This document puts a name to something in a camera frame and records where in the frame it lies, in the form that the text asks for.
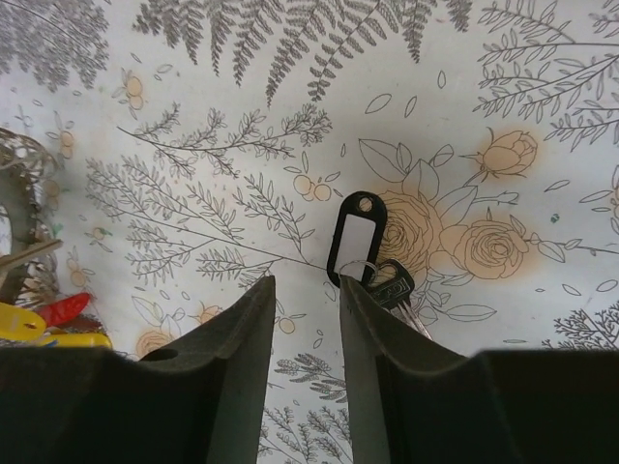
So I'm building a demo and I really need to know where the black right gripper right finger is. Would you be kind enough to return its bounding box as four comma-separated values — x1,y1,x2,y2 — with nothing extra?
339,277,618,463

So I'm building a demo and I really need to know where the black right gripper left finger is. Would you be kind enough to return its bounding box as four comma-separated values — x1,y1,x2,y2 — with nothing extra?
1,276,276,463

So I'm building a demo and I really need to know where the red key tag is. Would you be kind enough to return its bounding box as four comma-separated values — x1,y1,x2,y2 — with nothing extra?
36,292,91,327

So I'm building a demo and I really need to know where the black key tag with key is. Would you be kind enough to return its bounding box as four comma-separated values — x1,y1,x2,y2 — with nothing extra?
326,190,430,337

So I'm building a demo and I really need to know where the yellow key tag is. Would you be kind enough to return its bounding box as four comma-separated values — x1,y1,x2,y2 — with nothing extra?
1,303,112,349

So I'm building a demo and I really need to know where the floral patterned table mat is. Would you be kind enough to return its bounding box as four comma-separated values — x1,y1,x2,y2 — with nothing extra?
1,1,618,463

